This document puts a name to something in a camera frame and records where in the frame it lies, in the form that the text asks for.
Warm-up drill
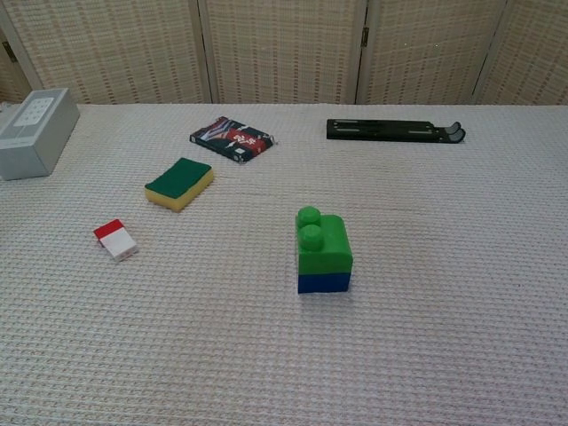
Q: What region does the green toy brick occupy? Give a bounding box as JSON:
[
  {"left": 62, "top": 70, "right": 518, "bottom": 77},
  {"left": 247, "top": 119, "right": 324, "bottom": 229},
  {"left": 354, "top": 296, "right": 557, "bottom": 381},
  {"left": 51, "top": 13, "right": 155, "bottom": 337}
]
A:
[{"left": 296, "top": 206, "right": 354, "bottom": 276}]

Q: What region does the black folding stand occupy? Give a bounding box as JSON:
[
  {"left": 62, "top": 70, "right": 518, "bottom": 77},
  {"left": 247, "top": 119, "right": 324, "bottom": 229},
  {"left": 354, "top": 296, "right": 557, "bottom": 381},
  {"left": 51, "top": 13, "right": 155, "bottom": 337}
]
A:
[{"left": 326, "top": 118, "right": 468, "bottom": 145}]

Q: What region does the dark printed card pack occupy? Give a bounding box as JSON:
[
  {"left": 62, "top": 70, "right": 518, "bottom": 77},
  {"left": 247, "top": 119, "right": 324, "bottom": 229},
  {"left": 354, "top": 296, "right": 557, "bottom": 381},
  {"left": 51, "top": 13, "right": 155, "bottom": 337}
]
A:
[{"left": 189, "top": 115, "right": 280, "bottom": 166}]

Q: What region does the green and yellow sponge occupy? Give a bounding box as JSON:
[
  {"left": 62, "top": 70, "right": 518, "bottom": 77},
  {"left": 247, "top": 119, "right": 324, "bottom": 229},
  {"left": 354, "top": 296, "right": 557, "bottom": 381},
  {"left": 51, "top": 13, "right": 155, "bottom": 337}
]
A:
[{"left": 144, "top": 157, "right": 215, "bottom": 214}]

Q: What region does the woven folding screen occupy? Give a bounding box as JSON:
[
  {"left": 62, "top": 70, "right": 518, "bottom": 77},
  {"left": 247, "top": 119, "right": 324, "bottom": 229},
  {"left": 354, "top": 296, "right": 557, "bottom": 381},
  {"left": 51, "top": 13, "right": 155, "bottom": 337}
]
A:
[{"left": 0, "top": 0, "right": 568, "bottom": 107}]

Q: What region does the grey box with keypad print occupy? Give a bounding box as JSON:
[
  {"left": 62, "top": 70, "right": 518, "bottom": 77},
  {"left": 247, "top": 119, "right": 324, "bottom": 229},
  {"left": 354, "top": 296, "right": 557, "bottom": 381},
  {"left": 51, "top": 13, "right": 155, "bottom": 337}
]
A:
[{"left": 0, "top": 87, "right": 82, "bottom": 182}]

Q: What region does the blue toy brick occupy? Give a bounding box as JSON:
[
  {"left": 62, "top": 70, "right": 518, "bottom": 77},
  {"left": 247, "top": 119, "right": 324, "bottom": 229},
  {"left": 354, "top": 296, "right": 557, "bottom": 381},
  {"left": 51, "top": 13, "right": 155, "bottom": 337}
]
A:
[{"left": 297, "top": 271, "right": 353, "bottom": 296}]

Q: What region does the small red and white box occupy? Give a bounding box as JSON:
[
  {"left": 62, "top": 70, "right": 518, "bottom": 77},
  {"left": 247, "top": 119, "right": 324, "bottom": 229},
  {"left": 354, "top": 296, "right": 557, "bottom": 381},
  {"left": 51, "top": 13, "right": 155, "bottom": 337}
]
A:
[{"left": 92, "top": 218, "right": 139, "bottom": 263}]

